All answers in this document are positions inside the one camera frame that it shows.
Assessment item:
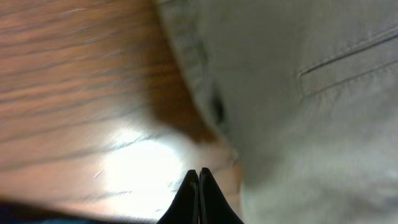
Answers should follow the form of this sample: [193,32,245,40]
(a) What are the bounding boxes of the blue shorts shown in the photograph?
[1,200,154,224]

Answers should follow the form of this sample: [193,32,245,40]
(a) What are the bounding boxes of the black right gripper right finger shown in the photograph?
[199,167,243,224]

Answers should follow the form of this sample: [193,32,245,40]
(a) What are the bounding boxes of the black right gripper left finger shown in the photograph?
[157,170,199,224]

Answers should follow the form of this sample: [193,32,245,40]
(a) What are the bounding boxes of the light grey shorts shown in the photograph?
[157,0,397,223]

